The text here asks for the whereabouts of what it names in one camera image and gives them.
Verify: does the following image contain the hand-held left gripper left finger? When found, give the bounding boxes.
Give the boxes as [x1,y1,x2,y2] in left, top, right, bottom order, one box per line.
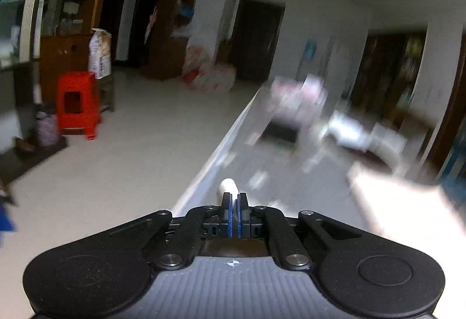
[105,192,233,271]

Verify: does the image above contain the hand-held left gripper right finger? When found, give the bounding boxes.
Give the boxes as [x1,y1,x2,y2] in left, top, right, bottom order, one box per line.
[236,192,365,272]

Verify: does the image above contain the white cloth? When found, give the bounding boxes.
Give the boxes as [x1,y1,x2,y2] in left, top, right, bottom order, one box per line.
[218,178,239,196]

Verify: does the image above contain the red and white cartons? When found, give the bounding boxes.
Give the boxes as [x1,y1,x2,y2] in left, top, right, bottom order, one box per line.
[181,44,236,92]

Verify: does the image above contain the pale cloth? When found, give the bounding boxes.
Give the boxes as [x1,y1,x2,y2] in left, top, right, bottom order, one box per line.
[346,162,461,243]

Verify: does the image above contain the dark wooden door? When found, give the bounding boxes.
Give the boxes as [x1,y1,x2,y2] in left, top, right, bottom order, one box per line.
[229,0,285,84]

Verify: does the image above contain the red plastic stool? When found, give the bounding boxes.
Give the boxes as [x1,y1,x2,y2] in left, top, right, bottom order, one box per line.
[56,72,103,140]

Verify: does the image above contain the patterned cylindrical container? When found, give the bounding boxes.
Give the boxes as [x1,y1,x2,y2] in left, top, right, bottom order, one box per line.
[35,102,60,148]

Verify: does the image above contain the white printed sack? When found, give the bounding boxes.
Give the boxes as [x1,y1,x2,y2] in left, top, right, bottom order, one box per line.
[88,28,112,80]

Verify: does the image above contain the dark wooden bookshelf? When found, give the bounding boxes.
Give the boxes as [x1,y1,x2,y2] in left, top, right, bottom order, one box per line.
[349,29,427,123]

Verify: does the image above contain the brown shoes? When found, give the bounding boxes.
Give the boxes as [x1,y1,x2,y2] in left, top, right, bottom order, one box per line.
[14,137,36,154]

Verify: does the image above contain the wooden cabinet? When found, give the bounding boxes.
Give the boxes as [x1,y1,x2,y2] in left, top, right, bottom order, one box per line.
[38,0,117,105]

